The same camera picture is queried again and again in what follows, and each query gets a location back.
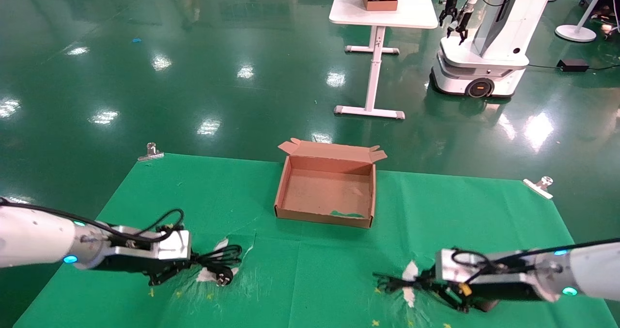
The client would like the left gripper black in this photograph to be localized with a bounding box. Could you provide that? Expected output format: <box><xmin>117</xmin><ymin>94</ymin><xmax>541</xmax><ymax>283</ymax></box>
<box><xmin>94</xmin><ymin>254</ymin><xmax>195</xmax><ymax>286</ymax></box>

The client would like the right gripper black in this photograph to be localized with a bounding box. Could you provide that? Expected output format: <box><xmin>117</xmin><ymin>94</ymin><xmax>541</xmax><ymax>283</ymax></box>
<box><xmin>416</xmin><ymin>267</ymin><xmax>545</xmax><ymax>314</ymax></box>

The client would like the black power cord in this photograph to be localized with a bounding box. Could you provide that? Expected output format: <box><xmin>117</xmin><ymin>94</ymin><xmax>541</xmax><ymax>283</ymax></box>
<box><xmin>191</xmin><ymin>244</ymin><xmax>243</xmax><ymax>287</ymax></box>

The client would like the open brown cardboard box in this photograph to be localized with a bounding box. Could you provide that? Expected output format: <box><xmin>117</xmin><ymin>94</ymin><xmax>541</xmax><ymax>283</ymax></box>
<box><xmin>274</xmin><ymin>138</ymin><xmax>388</xmax><ymax>229</ymax></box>

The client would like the metal binder clip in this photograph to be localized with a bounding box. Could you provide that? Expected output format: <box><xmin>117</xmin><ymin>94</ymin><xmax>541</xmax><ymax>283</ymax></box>
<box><xmin>137</xmin><ymin>142</ymin><xmax>165</xmax><ymax>162</ymax></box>
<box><xmin>523</xmin><ymin>176</ymin><xmax>554</xmax><ymax>200</ymax></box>

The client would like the green table cloth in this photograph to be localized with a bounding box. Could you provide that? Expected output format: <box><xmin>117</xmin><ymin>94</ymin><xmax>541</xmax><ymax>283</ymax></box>
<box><xmin>14</xmin><ymin>153</ymin><xmax>604</xmax><ymax>328</ymax></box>

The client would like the white wheeled robot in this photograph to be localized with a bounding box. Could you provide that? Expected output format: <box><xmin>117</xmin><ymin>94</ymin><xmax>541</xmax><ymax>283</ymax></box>
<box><xmin>430</xmin><ymin>0</ymin><xmax>558</xmax><ymax>99</ymax></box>

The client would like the black power adapter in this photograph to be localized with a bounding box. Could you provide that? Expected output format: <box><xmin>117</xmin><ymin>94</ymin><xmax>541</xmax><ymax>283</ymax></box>
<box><xmin>557</xmin><ymin>59</ymin><xmax>589</xmax><ymax>73</ymax></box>

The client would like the white standing desk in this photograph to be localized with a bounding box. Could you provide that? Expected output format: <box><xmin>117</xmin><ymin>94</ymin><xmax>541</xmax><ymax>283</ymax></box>
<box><xmin>328</xmin><ymin>0</ymin><xmax>439</xmax><ymax>120</ymax></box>

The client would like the white floor stand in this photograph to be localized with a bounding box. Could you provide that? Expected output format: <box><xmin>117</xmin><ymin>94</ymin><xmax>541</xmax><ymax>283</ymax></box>
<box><xmin>555</xmin><ymin>0</ymin><xmax>612</xmax><ymax>43</ymax></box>

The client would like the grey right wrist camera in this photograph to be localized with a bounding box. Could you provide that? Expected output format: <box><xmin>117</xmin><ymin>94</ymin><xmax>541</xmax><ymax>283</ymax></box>
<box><xmin>434</xmin><ymin>249</ymin><xmax>468</xmax><ymax>284</ymax></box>

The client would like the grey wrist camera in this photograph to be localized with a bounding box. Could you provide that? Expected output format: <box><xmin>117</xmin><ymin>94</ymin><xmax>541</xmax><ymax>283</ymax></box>
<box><xmin>434</xmin><ymin>249</ymin><xmax>468</xmax><ymax>284</ymax></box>
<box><xmin>154</xmin><ymin>230</ymin><xmax>192</xmax><ymax>262</ymax></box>

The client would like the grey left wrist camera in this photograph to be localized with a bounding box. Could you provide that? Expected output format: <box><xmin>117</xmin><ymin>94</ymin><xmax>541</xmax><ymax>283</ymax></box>
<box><xmin>154</xmin><ymin>230</ymin><xmax>192</xmax><ymax>262</ymax></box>

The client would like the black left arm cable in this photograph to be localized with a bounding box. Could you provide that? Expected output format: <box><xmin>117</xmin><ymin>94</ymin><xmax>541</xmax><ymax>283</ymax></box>
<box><xmin>0</xmin><ymin>197</ymin><xmax>186</xmax><ymax>244</ymax></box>

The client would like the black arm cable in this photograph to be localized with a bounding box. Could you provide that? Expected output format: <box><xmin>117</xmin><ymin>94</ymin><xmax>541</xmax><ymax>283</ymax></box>
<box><xmin>0</xmin><ymin>197</ymin><xmax>186</xmax><ymax>244</ymax></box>
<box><xmin>450</xmin><ymin>237</ymin><xmax>620</xmax><ymax>271</ymax></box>

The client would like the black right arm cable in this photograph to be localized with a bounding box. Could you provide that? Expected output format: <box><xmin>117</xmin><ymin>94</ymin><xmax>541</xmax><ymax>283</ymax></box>
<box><xmin>450</xmin><ymin>237</ymin><xmax>620</xmax><ymax>271</ymax></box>

